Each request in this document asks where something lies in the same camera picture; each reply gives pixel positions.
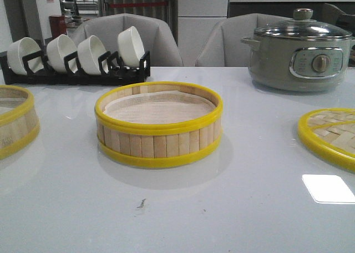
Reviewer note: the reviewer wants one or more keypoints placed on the white bowl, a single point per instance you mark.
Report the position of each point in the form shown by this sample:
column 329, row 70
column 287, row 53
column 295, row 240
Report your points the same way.
column 57, row 49
column 130, row 47
column 17, row 51
column 89, row 51

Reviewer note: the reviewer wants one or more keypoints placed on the white bowl far left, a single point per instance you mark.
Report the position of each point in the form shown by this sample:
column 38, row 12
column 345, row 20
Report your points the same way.
column 17, row 51

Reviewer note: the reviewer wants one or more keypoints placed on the grey-green electric cooking pot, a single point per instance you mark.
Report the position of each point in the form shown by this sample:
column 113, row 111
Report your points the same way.
column 298, row 65

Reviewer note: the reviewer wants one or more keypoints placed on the grey chair right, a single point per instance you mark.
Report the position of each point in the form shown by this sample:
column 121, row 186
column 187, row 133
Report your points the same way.
column 223, row 47

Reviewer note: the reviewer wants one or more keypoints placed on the grey chair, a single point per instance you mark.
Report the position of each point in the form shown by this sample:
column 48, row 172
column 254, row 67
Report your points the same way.
column 155, row 34
column 223, row 47

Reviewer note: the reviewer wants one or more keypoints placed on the white steamer liner paper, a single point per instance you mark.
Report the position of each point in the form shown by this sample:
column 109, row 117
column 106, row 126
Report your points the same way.
column 164, row 107

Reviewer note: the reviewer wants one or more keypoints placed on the glass pot lid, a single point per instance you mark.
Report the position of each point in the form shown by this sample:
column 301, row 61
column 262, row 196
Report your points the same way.
column 302, row 26

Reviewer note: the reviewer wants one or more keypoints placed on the white cabinet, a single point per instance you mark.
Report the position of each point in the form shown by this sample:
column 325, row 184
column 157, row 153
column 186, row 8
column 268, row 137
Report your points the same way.
column 195, row 20

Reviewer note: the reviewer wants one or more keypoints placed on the red cylinder container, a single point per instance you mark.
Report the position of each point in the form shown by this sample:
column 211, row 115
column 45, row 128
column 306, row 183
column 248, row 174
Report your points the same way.
column 57, row 25

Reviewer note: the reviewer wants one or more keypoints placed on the black dish rack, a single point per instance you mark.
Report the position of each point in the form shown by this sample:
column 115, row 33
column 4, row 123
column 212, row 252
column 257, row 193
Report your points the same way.
column 112, row 70

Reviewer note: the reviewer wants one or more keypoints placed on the woven bamboo steamer lid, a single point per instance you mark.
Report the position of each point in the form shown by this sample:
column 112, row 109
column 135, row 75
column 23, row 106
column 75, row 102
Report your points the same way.
column 329, row 133

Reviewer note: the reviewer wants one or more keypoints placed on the bamboo steamer tier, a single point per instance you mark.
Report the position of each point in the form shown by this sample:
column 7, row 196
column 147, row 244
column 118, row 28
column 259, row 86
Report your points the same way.
column 19, row 121
column 159, row 145

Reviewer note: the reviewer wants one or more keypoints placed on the grey chair left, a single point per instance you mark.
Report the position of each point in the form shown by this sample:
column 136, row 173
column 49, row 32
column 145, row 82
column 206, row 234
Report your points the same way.
column 155, row 34

